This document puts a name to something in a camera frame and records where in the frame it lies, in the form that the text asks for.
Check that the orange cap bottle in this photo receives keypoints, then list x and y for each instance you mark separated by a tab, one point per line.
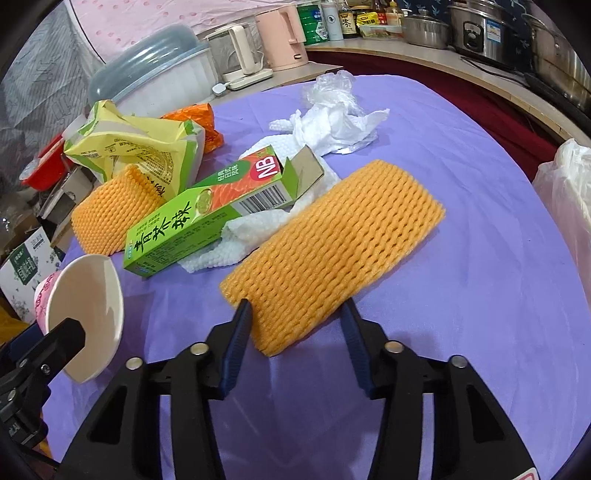
393	13

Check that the yellow label jar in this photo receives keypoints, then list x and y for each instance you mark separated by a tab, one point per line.
368	17

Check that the steel rice cooker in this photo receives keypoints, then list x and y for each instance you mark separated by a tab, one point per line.
485	37

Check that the white bottle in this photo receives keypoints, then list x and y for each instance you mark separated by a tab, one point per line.
331	21

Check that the red plastic basin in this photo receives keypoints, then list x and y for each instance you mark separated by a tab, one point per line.
46	175

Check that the crumpled white tissue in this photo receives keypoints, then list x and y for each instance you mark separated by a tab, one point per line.
332	127

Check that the trash bin white bag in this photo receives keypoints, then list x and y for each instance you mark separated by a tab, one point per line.
570	184

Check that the small orange foam net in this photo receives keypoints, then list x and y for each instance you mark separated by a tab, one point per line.
106	212

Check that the large orange foam net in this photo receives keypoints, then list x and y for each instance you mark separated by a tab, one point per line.
332	249

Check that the orange snack packet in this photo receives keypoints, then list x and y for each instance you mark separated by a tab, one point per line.
196	120

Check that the dark red cloth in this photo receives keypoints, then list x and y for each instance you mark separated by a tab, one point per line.
461	92

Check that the white embossed paper towel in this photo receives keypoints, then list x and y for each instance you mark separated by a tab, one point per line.
231	244

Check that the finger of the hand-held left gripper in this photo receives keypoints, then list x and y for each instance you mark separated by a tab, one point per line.
60	341

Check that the white green cardboard box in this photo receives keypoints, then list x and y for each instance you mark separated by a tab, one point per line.
27	272

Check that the large steel steamer pot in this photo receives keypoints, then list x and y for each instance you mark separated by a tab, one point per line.
563	60

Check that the white power plug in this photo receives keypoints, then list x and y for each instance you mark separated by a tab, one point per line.
220	88

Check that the dark sauce bottle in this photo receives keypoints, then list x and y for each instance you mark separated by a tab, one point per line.
347	21

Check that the clear plastic wrapper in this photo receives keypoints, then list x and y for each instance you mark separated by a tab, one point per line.
328	87

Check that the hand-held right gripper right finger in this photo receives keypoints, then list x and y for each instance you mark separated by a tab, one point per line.
356	353

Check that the pink dotted curtain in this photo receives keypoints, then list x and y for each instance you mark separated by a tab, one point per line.
161	18

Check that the white paper cup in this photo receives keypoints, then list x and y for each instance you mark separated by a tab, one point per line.
87	304

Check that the green tin can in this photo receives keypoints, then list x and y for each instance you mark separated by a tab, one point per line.
311	25

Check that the pink electric kettle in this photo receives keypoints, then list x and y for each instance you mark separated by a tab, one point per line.
279	41

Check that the small steel pot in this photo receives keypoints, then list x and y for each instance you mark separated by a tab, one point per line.
425	30

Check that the white container grey lid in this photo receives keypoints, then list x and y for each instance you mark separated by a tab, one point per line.
161	78

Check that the yellow green snack bag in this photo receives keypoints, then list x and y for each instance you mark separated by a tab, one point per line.
138	143

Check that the grey striped cloth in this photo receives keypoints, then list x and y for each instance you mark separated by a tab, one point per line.
41	69

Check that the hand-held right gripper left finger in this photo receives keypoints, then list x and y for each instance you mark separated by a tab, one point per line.
235	344

